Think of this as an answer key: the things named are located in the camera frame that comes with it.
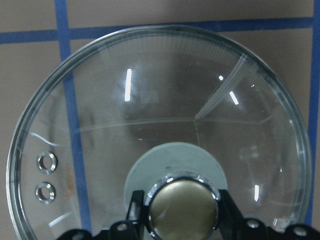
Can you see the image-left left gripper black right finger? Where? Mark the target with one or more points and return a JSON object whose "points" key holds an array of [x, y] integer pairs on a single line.
{"points": [[234, 226]]}

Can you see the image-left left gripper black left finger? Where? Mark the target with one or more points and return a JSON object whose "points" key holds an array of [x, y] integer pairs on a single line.
{"points": [[131, 228]]}

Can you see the glass pot lid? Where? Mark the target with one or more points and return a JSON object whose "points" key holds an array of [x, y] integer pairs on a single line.
{"points": [[178, 113]]}

